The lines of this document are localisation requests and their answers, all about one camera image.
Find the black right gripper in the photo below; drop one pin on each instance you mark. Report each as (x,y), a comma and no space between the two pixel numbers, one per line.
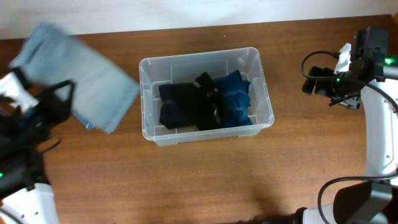
(320,88)

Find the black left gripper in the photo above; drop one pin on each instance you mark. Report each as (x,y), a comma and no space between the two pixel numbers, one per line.
(58,111)

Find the light blue jeans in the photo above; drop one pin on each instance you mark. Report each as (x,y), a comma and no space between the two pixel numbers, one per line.
(103,91)

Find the dark teal garment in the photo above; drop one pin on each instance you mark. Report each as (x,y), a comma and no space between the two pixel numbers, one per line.
(235,93)

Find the black garment with tape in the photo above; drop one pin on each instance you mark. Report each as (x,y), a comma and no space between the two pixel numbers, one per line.
(202,103)

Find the blue denim jeans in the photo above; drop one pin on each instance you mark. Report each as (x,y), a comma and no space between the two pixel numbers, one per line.
(83,121)

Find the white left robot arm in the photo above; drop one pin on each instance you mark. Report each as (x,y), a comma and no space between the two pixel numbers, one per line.
(26,193)

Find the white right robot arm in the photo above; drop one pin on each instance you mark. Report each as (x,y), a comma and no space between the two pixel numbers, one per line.
(365,76)

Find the clear plastic storage bin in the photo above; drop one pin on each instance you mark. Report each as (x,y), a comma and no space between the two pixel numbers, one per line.
(156,71)

